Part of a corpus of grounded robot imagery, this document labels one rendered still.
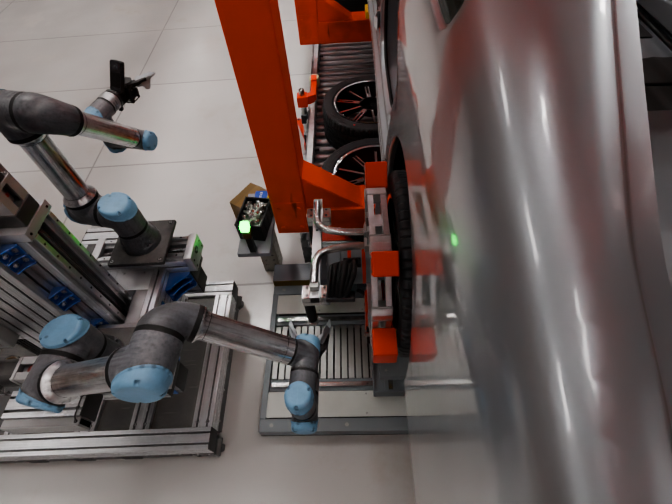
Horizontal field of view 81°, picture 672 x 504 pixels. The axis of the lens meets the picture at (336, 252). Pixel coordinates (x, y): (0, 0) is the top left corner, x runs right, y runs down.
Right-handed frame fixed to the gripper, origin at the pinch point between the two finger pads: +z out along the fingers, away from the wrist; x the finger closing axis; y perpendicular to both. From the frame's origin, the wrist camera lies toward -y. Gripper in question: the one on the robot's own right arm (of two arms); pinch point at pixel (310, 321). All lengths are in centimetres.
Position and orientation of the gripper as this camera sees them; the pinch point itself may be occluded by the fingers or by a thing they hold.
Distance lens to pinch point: 135.2
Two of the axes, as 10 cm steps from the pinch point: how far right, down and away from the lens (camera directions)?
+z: 0.0, -8.0, 6.0
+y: -0.6, -6.0, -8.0
